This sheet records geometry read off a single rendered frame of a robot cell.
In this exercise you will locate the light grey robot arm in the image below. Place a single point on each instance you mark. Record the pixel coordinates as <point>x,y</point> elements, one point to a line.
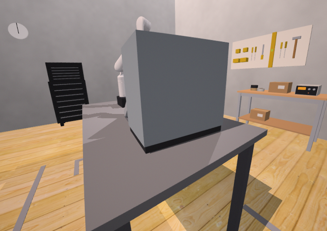
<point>141,24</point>

